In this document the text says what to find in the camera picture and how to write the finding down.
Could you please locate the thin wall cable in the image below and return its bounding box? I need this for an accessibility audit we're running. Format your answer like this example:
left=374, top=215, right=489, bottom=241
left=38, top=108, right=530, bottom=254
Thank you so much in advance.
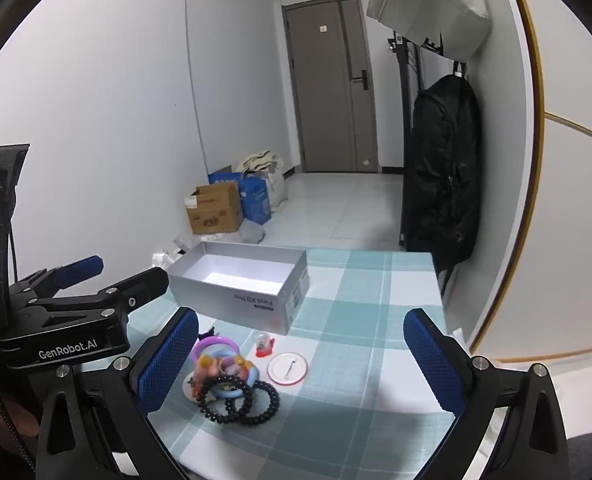
left=184, top=0, right=209, bottom=177

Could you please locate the white plastic bag on floor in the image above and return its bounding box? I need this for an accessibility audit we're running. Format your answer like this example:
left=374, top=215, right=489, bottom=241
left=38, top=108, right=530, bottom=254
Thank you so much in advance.
left=240, top=150, right=289, bottom=212

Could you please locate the white round badge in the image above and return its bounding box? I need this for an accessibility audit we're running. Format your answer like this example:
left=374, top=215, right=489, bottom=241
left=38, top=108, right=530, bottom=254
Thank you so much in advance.
left=182, top=375, right=211, bottom=404

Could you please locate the grey cardboard box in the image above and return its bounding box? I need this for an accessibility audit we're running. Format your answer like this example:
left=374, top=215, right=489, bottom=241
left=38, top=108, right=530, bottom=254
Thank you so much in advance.
left=168, top=241, right=311, bottom=336

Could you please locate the blue ring bracelet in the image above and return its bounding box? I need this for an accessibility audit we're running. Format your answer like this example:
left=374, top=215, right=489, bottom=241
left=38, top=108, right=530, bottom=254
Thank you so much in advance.
left=210, top=354, right=261, bottom=401

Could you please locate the pink rimmed round dish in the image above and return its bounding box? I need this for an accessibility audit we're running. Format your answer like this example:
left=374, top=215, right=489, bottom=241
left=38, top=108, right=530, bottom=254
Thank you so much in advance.
left=267, top=351, right=310, bottom=387

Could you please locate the purple ring bracelet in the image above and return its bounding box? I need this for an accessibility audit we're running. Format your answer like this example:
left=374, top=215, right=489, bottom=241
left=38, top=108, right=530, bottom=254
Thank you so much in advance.
left=191, top=336, right=241, bottom=367

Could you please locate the small red toy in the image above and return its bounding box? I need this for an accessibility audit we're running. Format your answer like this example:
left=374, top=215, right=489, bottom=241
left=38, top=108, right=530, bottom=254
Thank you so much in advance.
left=254, top=332, right=277, bottom=359

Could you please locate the person's left hand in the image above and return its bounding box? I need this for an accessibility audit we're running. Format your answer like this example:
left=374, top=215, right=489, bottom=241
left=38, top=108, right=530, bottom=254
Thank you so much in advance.
left=8, top=395, right=42, bottom=436

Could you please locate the teal checked tablecloth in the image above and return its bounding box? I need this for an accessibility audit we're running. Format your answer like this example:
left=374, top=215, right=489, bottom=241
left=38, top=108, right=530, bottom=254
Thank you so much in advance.
left=126, top=247, right=469, bottom=480

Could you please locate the blue cardboard box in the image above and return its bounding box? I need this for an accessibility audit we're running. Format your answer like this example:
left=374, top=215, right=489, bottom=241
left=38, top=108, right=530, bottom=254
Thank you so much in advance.
left=207, top=172, right=272, bottom=225

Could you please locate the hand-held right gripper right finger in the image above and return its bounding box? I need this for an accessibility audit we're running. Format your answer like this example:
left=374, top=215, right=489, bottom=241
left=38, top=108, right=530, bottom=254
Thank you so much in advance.
left=402, top=308, right=571, bottom=480

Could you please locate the black coat rack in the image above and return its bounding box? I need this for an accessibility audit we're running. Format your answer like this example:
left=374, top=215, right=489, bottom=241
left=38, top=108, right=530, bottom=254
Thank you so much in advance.
left=387, top=30, right=423, bottom=251

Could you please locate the grey brown door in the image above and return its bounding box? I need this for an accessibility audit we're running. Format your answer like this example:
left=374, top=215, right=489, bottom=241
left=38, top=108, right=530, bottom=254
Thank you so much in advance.
left=282, top=0, right=379, bottom=174

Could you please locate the orange cartoon charm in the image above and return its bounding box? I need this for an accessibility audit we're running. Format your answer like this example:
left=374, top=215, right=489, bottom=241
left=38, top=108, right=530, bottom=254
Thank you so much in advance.
left=193, top=352, right=223, bottom=383

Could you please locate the clear plastic bag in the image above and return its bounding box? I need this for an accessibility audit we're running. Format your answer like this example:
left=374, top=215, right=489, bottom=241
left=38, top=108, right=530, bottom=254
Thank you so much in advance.
left=237, top=219, right=267, bottom=245

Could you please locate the pink cartoon charm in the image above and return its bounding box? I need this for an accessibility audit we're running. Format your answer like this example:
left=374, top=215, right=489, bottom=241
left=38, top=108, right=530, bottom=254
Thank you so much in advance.
left=223, top=355, right=249, bottom=378

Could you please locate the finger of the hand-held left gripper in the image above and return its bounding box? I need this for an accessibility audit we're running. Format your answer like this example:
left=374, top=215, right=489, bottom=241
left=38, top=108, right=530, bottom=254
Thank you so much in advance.
left=36, top=266, right=170, bottom=319
left=8, top=255, right=104, bottom=306

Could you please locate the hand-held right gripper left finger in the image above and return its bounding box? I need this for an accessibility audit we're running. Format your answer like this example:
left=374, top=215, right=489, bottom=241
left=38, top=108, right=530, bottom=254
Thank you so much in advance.
left=35, top=306, right=200, bottom=480

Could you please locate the crumpled plastic wrap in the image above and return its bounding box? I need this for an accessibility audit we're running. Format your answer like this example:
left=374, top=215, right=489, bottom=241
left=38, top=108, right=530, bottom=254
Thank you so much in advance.
left=151, top=230, right=203, bottom=269

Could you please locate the brown cardboard box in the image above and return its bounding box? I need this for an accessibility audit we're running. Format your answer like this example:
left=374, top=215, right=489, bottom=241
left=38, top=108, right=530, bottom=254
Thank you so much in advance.
left=186, top=181, right=245, bottom=235

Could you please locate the black backpack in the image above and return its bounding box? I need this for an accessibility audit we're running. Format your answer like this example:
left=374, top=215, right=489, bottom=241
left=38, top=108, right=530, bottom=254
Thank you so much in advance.
left=401, top=74, right=482, bottom=273

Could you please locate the white hanging tote bag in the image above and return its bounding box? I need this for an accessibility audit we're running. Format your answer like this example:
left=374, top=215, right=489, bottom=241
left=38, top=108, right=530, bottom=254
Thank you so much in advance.
left=367, top=0, right=492, bottom=59

